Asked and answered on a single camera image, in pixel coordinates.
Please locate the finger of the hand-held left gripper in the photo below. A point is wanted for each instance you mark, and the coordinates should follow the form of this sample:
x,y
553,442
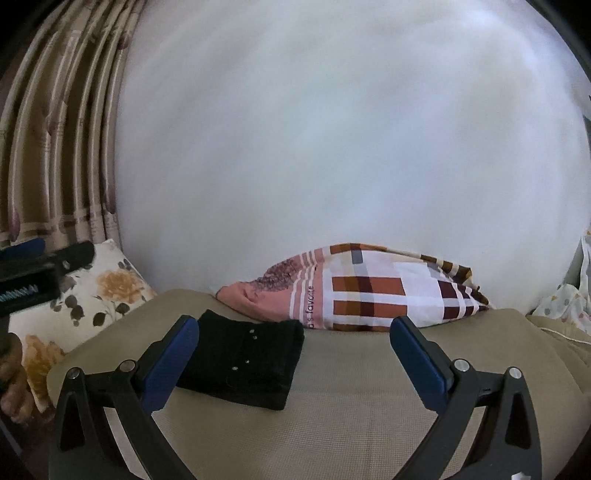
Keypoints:
x,y
74,256
23,251

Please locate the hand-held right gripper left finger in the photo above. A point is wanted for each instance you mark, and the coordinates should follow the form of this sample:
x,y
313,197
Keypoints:
x,y
166,369

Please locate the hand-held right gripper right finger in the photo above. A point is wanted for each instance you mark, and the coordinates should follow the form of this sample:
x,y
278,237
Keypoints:
x,y
418,360

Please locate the black pants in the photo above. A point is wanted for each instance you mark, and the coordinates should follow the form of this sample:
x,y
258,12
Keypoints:
x,y
249,364

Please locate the person's left hand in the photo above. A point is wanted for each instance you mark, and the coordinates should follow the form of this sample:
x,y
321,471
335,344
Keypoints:
x,y
11,374

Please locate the floral pillow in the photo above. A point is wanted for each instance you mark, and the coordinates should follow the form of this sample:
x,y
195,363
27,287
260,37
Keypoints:
x,y
106,290

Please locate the beige woven mattress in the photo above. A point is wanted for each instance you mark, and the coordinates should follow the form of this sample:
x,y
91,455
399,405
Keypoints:
x,y
351,392

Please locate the plaid pillow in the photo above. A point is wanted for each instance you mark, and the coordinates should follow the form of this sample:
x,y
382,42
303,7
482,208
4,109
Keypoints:
x,y
369,290

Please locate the beige striped curtain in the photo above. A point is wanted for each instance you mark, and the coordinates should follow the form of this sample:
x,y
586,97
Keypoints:
x,y
55,138

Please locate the polka dot cloth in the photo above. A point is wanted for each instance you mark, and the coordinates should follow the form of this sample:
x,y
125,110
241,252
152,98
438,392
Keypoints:
x,y
572,300

